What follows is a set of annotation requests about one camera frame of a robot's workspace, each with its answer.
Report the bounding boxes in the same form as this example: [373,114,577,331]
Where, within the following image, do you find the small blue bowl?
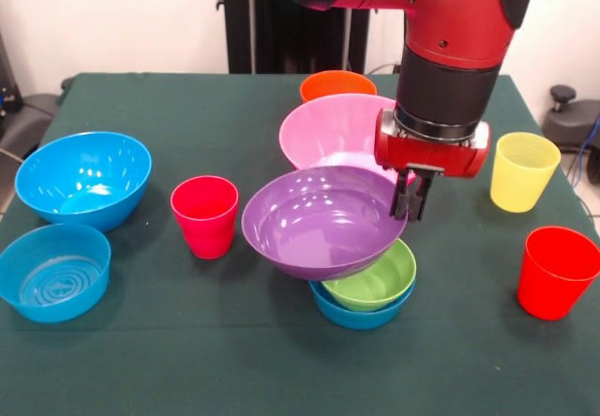
[0,223,113,324]
[308,278,417,331]

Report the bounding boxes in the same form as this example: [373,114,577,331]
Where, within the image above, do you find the green bowl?
[321,237,417,313]

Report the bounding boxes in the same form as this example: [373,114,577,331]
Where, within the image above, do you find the red cup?
[517,226,600,321]

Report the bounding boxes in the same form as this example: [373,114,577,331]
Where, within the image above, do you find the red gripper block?
[373,108,493,223]

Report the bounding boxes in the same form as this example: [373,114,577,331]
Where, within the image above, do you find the large pink bowl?
[278,93,417,186]

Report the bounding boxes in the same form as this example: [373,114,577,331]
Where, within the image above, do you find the purple bowl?
[240,165,409,282]

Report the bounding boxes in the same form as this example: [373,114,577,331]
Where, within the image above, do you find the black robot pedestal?
[216,0,380,74]

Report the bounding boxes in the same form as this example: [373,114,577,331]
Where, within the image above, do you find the large blue bowl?
[14,130,153,233]

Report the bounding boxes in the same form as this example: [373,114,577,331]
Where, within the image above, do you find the dark green tablecloth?
[0,71,600,416]

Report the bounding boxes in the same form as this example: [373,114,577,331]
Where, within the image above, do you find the dark grey stand base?
[542,84,600,153]
[0,92,60,164]

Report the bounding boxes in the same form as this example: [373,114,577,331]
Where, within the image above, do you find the orange bowl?
[299,69,378,104]

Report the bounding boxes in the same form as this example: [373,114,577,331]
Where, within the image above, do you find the yellow cup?
[489,131,563,214]

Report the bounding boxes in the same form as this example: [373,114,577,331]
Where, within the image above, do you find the crimson cup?
[170,175,240,260]

